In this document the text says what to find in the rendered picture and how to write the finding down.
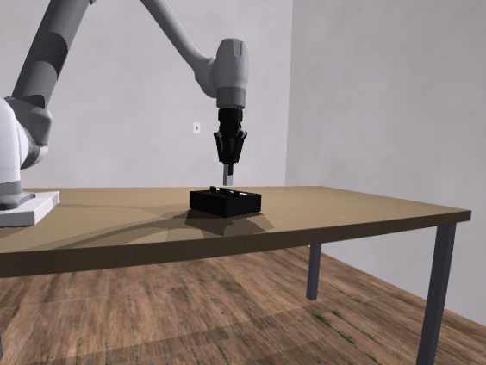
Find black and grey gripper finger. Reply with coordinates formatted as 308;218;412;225
224;127;247;186
214;127;227;186

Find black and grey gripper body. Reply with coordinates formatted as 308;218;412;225
218;108;243;139

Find black lighting desk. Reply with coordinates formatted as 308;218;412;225
190;186;261;218

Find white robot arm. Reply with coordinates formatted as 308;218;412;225
0;0;250;210

